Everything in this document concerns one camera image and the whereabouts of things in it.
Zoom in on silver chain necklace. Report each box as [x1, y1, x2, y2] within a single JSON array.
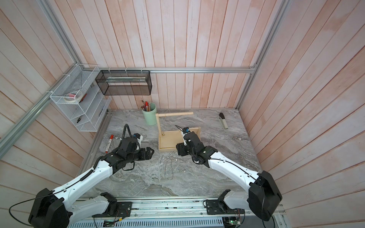
[[163, 156, 183, 181]]

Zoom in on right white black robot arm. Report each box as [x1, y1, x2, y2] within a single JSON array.
[[176, 132, 282, 221]]

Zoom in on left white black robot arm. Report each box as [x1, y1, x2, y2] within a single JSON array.
[[28, 137, 155, 228]]

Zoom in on wooden jewelry display stand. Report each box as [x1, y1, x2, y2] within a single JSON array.
[[156, 112, 194, 152]]

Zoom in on red white marker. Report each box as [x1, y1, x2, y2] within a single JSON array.
[[105, 135, 114, 153]]

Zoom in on grey black stapler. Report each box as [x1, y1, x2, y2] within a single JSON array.
[[219, 113, 228, 129]]

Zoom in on green pen cup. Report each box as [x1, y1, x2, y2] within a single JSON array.
[[142, 102, 157, 125]]

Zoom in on pens in cup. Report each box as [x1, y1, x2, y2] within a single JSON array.
[[140, 99, 152, 112]]

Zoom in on tape roll on shelf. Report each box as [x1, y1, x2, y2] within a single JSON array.
[[63, 91, 84, 103]]

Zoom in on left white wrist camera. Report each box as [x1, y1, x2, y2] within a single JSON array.
[[132, 133, 143, 146]]

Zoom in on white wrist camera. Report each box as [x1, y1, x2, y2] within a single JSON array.
[[182, 127, 191, 135], [132, 133, 143, 146]]

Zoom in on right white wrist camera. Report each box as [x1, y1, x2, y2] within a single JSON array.
[[182, 127, 191, 135]]

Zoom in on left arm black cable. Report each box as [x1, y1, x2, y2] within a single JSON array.
[[8, 124, 137, 228]]

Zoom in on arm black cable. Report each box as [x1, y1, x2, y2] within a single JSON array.
[[8, 124, 137, 228], [174, 124, 276, 228]]

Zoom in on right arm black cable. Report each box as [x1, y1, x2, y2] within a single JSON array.
[[174, 124, 276, 228]]

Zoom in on black mesh wall basket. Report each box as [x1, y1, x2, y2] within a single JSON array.
[[96, 70, 153, 96]]

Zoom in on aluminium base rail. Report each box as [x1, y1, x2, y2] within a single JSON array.
[[70, 197, 291, 228]]

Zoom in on white wire shelf rack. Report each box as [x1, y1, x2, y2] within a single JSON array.
[[50, 64, 111, 132]]

